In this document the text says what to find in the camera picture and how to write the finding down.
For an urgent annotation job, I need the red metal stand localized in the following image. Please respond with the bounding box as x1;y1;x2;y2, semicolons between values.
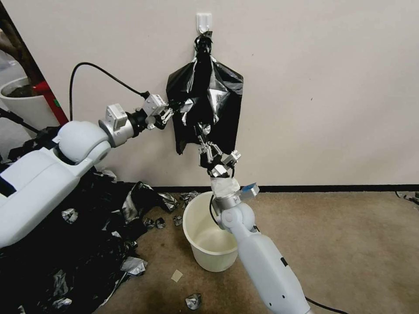
31;79;70;126

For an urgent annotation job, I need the black floor cable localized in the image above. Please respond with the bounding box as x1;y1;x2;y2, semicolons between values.
306;295;362;314

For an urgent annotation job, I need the white wall hook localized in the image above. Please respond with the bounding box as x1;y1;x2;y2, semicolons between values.
195;13;213;34

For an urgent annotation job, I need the brown tree trunk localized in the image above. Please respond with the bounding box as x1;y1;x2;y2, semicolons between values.
0;27;37;96

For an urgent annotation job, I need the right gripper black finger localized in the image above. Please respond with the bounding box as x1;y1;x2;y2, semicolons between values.
206;140;224;161
197;125;209;164

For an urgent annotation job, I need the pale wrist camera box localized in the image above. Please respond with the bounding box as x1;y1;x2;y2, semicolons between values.
222;149;244;168
142;93;167;116

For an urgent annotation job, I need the black trash bag pile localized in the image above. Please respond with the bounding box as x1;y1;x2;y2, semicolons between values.
0;125;181;314

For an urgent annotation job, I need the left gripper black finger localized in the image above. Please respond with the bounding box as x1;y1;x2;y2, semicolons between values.
155;108;184;130
160;100;189;116

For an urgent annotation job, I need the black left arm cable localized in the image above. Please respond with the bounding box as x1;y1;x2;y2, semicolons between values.
68;61;148;122

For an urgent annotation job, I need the black plastic trash bag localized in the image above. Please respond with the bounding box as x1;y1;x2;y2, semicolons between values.
165;30;245;156

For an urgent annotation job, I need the white plant pot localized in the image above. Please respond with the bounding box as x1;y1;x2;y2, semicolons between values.
0;76;61;132

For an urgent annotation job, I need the white plastic trash bin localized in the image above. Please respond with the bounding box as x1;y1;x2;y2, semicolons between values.
182;191;240;273

